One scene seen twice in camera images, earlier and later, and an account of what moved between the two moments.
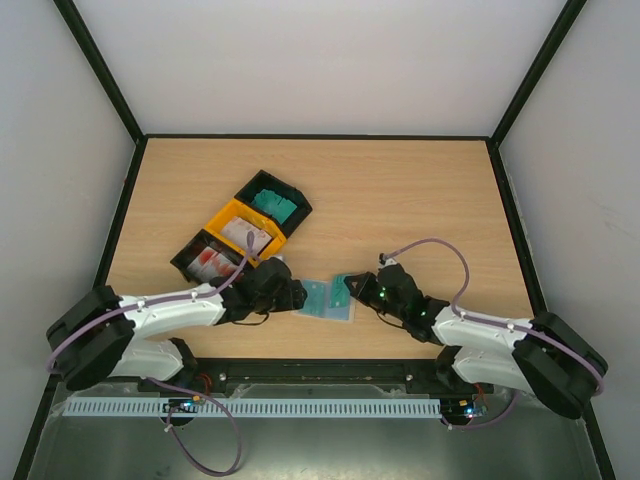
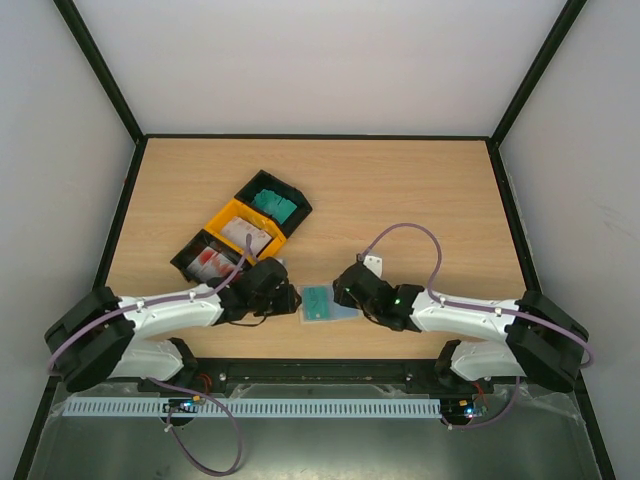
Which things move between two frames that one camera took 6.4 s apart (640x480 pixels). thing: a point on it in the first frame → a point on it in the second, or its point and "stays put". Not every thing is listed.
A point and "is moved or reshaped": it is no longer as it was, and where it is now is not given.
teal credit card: (340, 295) is moved or reshaped
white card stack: (237, 230) stays put
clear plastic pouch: (328, 300) stays put
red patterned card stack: (210, 262) stays put
